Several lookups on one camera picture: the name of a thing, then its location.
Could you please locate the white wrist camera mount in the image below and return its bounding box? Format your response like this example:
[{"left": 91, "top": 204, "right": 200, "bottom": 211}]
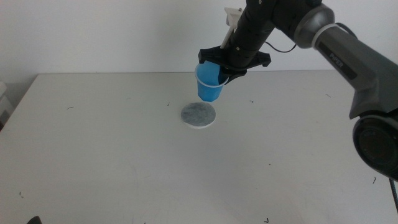
[{"left": 220, "top": 6, "right": 243, "bottom": 50}]

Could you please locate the thin black cable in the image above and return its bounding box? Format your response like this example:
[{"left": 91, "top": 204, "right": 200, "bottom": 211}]
[{"left": 264, "top": 22, "right": 358, "bottom": 54}]

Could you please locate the blue plastic cup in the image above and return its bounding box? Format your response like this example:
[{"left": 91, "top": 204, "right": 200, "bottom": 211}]
[{"left": 194, "top": 60, "right": 230, "bottom": 103}]

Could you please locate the round grey cup mat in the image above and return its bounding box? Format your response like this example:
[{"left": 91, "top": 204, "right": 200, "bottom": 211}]
[{"left": 180, "top": 101, "right": 216, "bottom": 129}]

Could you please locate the braided black cable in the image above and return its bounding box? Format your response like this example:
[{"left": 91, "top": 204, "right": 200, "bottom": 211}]
[{"left": 388, "top": 178, "right": 398, "bottom": 215}]

